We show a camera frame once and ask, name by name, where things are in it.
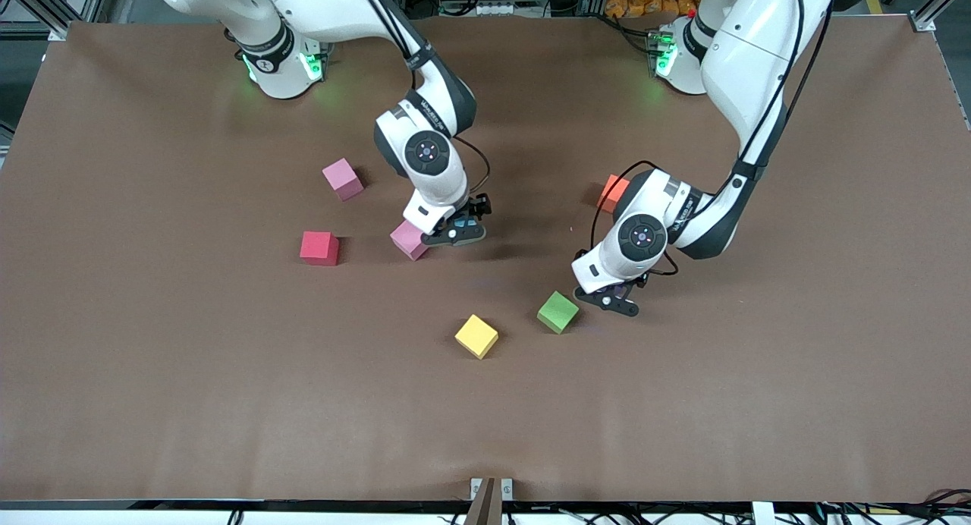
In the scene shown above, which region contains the pink foam block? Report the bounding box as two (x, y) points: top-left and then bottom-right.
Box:
(390, 220), (432, 261)
(322, 158), (364, 202)

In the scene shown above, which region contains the green foam block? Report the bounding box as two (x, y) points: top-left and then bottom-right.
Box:
(537, 291), (580, 335)

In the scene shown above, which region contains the red foam block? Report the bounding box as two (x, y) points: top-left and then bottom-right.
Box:
(299, 231), (340, 266)

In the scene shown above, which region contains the orange foam block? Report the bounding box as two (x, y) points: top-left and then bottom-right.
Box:
(597, 174), (630, 215)

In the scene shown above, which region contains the yellow foam block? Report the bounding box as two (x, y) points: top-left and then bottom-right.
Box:
(454, 314), (499, 360)

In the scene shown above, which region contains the long white power strip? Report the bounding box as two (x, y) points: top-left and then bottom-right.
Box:
(438, 0), (526, 18)

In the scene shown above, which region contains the brown paper table cover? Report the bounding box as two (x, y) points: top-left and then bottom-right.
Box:
(0, 15), (971, 505)

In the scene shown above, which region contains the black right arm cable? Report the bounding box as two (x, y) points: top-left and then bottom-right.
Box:
(355, 0), (494, 198)

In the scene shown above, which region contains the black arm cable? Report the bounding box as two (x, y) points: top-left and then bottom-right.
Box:
(590, 0), (837, 277)
(355, 0), (494, 198)

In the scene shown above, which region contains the small metal clamp bracket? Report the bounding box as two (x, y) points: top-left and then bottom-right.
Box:
(470, 477), (514, 503)

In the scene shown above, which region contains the brown wedge post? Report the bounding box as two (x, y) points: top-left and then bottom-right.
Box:
(464, 477), (503, 525)

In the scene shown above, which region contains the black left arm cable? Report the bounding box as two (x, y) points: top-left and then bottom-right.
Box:
(590, 0), (837, 277)

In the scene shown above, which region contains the bundle of black cables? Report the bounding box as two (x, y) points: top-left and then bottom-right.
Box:
(774, 490), (971, 525)

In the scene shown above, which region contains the aluminium frame rail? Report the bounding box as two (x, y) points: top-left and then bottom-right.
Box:
(11, 0), (115, 33)

